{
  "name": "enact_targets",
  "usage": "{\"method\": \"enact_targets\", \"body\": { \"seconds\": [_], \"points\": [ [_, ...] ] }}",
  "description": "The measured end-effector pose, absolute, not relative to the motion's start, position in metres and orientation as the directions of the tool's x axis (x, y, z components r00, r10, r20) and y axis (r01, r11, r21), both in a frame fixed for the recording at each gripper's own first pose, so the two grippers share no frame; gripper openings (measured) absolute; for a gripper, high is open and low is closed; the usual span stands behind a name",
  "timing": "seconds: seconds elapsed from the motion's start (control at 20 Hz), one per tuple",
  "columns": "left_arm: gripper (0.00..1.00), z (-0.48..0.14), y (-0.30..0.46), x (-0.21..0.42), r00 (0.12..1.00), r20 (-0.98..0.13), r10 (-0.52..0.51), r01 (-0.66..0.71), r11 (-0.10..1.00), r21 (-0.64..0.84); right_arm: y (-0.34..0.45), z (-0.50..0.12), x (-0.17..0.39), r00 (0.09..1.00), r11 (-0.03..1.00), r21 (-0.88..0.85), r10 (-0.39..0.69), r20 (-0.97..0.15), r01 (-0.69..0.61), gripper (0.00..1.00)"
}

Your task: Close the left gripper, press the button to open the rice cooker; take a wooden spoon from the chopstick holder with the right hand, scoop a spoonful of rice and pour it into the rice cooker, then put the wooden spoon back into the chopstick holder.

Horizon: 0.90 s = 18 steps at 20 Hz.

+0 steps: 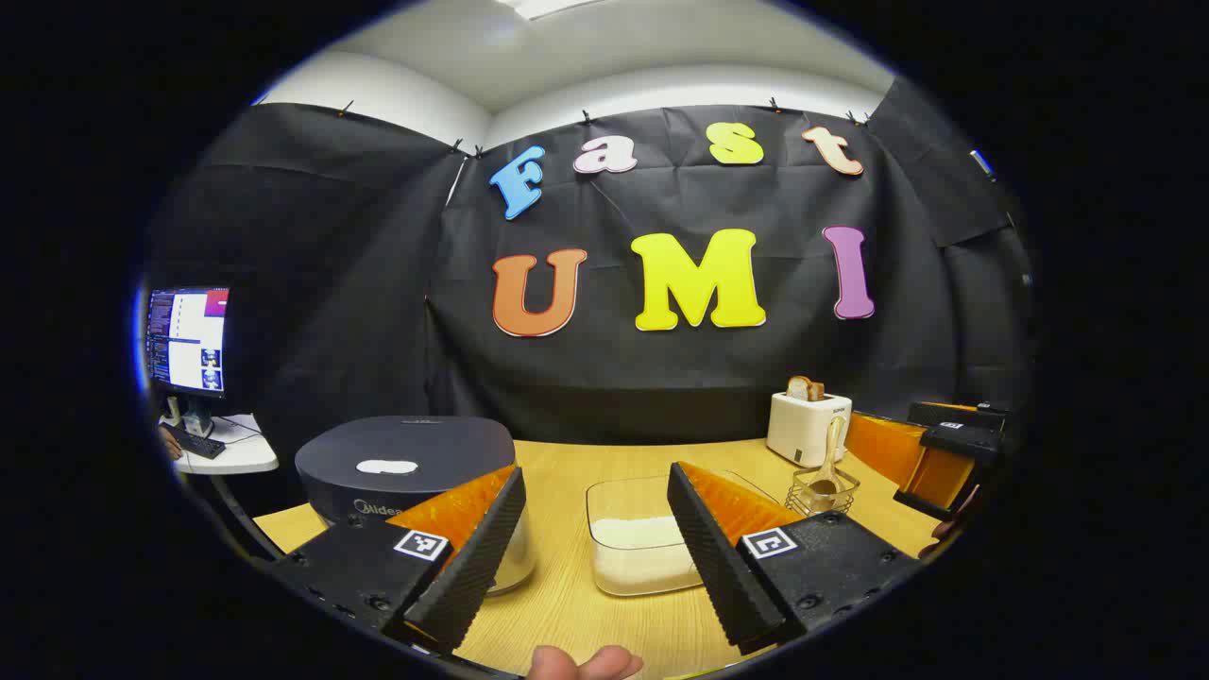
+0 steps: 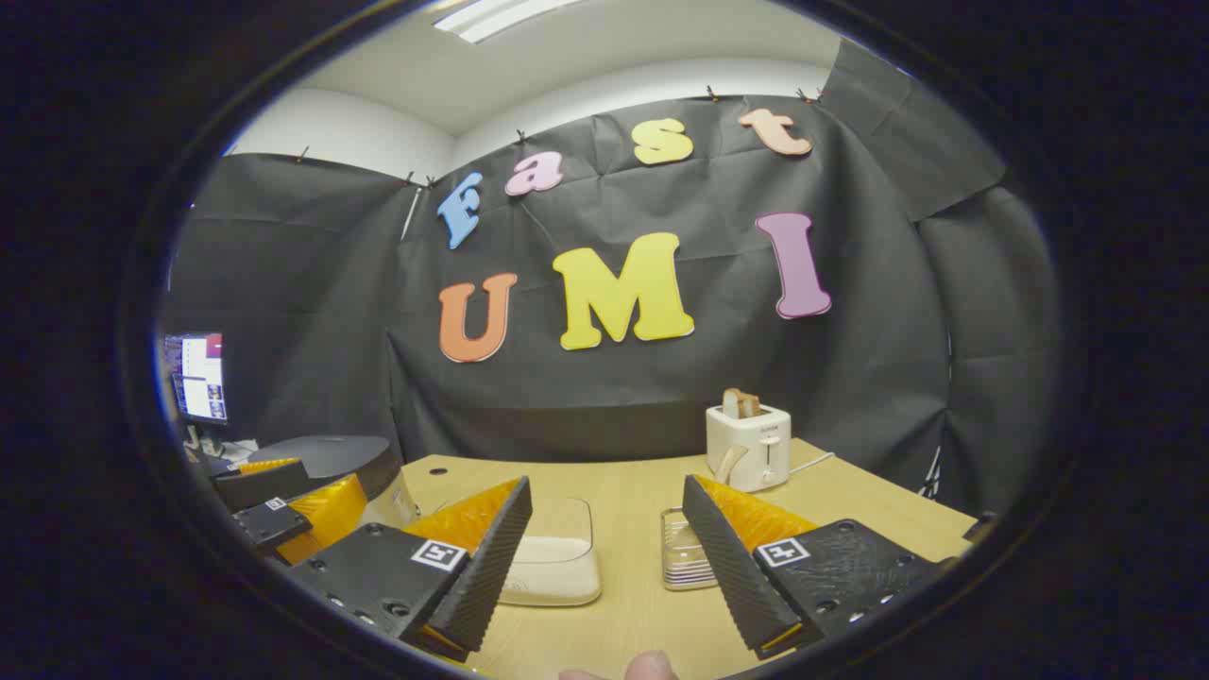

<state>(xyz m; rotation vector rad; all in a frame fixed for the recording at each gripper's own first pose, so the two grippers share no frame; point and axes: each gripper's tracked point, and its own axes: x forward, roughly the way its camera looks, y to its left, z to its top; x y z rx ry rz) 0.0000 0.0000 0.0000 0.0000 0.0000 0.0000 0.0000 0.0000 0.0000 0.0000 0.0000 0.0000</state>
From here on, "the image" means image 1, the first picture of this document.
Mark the wire chopstick holder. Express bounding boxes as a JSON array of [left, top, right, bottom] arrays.
[[786, 466, 860, 519]]

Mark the clear plastic rice container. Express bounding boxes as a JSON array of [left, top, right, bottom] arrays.
[[586, 470, 785, 598]]

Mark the black rice cooker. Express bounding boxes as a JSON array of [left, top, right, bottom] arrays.
[[295, 416, 537, 598]]

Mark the black keyboard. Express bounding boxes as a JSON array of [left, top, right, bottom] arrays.
[[161, 422, 228, 461]]

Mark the black backdrop cloth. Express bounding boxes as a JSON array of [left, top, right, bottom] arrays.
[[142, 76, 1035, 492]]

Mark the white side table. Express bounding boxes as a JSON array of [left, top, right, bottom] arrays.
[[161, 413, 281, 476]]

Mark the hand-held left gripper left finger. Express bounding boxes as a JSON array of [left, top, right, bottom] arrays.
[[269, 463, 528, 657]]

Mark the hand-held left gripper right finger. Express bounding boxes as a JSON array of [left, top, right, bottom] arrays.
[[667, 461, 922, 653]]

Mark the wooden spoon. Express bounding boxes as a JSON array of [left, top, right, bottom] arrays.
[[808, 416, 848, 500]]

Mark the white toaster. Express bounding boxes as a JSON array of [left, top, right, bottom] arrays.
[[767, 389, 853, 468]]

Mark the computer monitor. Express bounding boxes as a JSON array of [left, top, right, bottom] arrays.
[[145, 286, 230, 437]]

